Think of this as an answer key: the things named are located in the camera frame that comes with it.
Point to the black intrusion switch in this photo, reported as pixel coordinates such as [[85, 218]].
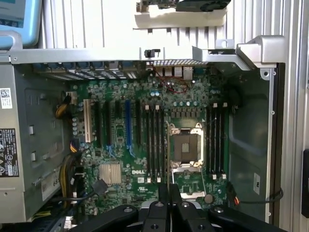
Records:
[[149, 53]]

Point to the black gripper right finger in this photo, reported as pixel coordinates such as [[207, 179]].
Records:
[[188, 217]]

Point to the teal plastic box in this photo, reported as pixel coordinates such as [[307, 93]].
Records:
[[31, 24]]

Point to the green Dell motherboard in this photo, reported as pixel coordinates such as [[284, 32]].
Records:
[[144, 84]]

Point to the short black expansion slot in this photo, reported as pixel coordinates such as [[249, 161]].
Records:
[[117, 108]]

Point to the blue expansion slot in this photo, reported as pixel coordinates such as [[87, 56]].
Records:
[[128, 123]]

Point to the grey metal PC case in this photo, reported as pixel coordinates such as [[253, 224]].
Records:
[[248, 145]]

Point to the long black expansion slot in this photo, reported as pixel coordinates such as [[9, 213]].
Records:
[[98, 125], [108, 123], [138, 120]]

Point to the silver finned chipset heatsink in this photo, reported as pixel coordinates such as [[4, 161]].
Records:
[[109, 174]]

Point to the RAM slot white latches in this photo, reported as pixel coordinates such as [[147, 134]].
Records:
[[214, 145], [148, 145], [158, 145], [224, 145]]

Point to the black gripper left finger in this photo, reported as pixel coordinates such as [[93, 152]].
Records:
[[154, 217]]

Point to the RAM slot black latches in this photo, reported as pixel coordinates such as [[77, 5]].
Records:
[[164, 145], [219, 145], [209, 145], [153, 145]]

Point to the grey power supply unit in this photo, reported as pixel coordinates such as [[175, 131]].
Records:
[[14, 116]]

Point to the metal socket cover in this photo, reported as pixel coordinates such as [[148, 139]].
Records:
[[190, 193]]

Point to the white power connector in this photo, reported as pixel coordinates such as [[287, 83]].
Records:
[[72, 97]]

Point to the white expansion slot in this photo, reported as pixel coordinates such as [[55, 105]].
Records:
[[88, 120]]

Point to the thin metal locking lever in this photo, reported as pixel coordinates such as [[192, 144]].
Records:
[[203, 181], [211, 121]]

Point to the light blue slot latch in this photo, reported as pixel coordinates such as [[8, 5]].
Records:
[[131, 151], [109, 149]]

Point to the CPU socket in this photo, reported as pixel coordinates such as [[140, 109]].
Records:
[[186, 147]]

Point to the round coin battery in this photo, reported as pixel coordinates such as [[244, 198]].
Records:
[[209, 198]]

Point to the black flat panel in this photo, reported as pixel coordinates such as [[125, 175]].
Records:
[[306, 181]]

